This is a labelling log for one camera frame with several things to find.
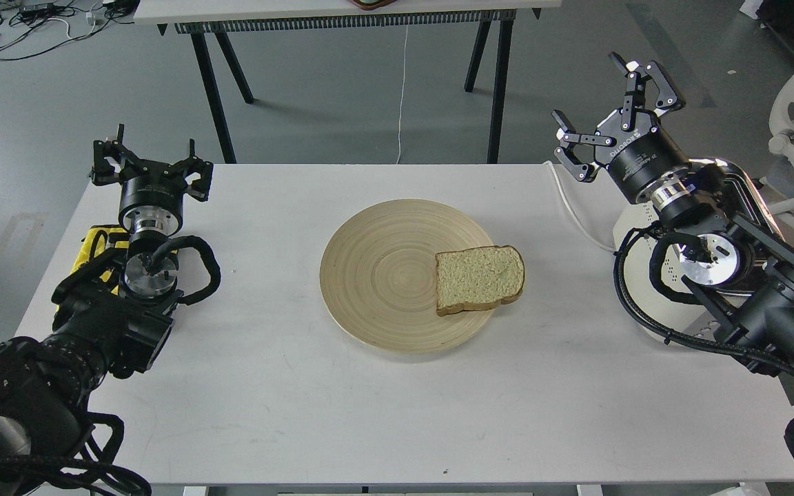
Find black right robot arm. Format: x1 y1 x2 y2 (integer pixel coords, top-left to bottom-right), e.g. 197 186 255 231
552 52 794 459

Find white chrome toaster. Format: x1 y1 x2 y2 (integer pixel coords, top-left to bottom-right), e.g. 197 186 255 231
613 159 784 341

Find white toaster power cable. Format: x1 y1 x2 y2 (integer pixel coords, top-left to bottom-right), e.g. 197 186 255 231
542 161 616 252

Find thin white hanging cable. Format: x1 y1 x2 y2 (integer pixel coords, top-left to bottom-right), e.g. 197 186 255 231
396 25 409 165

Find yellow black object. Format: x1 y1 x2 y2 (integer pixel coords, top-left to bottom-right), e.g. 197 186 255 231
52 225 179 330

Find white background table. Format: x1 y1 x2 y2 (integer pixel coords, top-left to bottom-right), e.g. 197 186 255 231
132 1 560 164

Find round wooden plate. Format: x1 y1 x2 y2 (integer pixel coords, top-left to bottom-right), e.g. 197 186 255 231
319 200 493 354

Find slice of brown bread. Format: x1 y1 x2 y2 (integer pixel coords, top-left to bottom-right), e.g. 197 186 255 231
435 245 525 316

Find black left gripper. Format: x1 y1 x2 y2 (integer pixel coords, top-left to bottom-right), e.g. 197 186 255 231
90 125 214 214

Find black cables on floor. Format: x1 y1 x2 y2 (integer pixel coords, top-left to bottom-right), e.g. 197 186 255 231
0 0 141 73

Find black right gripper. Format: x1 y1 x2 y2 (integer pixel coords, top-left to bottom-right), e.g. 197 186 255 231
551 52 691 205

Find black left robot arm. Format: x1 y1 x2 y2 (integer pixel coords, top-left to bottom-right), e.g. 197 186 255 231
0 127 221 495

